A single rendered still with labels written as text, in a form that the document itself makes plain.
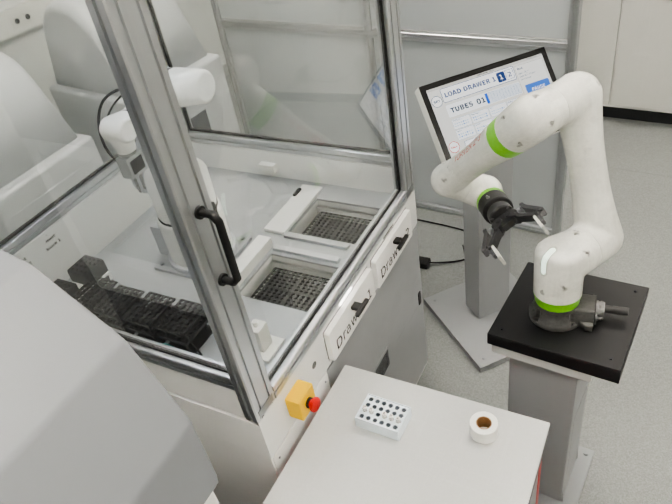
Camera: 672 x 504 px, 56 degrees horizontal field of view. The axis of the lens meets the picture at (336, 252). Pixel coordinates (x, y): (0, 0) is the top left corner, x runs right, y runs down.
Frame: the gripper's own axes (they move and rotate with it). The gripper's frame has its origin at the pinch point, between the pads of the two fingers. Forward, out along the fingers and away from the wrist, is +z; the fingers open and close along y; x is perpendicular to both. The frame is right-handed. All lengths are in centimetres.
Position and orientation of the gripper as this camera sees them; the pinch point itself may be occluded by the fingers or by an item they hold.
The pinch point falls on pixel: (522, 244)
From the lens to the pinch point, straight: 174.2
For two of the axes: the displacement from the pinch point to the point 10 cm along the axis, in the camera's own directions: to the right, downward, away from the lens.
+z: 0.8, 4.8, -8.7
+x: -6.4, -6.5, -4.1
